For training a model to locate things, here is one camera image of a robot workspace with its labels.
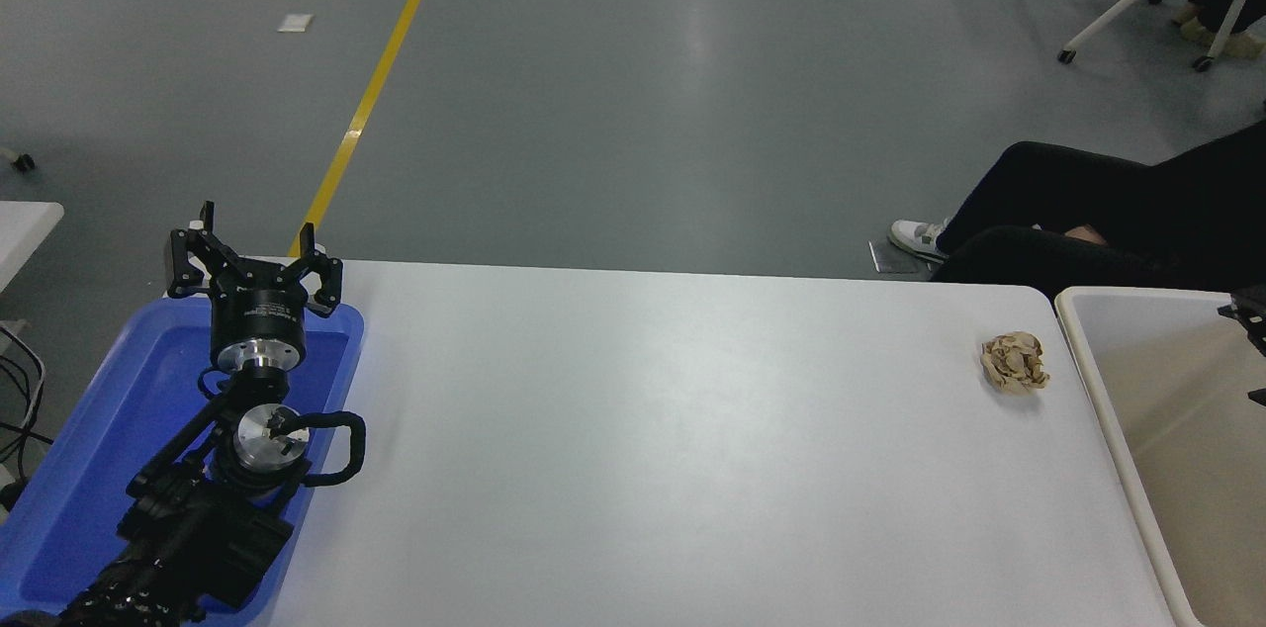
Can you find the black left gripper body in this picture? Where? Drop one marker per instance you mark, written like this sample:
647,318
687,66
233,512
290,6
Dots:
258,315

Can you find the metal floor plate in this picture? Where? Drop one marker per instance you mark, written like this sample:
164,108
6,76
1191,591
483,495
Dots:
883,259

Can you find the person's hand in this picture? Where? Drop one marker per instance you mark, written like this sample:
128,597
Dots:
1088,235

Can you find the large pale bin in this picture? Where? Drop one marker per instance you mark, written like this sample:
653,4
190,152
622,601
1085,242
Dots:
1187,469

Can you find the small white table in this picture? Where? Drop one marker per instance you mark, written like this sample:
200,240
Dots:
25,231

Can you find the black caster wheel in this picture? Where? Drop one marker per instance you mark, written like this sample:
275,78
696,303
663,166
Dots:
22,163

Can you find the blue plastic tray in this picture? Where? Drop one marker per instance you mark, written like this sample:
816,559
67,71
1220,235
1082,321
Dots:
89,449

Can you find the crumpled tan paper ball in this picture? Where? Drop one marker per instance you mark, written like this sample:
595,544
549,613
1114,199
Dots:
1015,365

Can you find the person's foot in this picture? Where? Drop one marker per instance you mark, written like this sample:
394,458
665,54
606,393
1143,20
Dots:
915,236

